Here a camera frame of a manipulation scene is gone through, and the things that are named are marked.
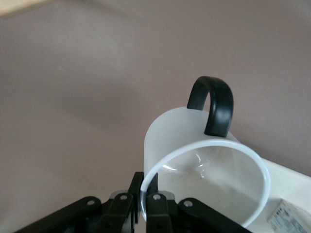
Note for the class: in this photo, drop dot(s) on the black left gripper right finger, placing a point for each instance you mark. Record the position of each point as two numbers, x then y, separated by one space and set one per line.
160 211

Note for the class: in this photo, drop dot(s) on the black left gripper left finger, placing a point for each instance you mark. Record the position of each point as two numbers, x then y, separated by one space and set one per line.
116 208

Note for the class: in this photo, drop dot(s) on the blue milk carton green cap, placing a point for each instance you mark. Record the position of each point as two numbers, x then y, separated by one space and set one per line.
290 218

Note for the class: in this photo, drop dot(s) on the beige plastic tray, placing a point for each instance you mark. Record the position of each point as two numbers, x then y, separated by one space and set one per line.
286 184

